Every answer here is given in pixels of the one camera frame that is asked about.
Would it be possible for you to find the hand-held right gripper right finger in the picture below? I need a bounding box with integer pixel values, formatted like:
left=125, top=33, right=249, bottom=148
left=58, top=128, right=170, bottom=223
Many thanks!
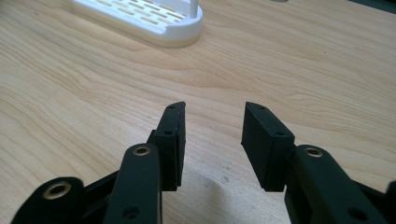
left=240, top=101, right=296, bottom=192

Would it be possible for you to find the white rack stand with pole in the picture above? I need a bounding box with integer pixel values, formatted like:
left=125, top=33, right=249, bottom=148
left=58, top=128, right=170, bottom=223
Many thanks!
left=70, top=0, right=205, bottom=49

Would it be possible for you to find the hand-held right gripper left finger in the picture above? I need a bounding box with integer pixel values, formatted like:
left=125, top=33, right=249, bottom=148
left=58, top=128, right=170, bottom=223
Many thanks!
left=148, top=101, right=187, bottom=192

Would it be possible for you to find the dark flat object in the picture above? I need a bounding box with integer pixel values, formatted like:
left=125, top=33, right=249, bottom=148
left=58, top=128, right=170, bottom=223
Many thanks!
left=347, top=0, right=396, bottom=14

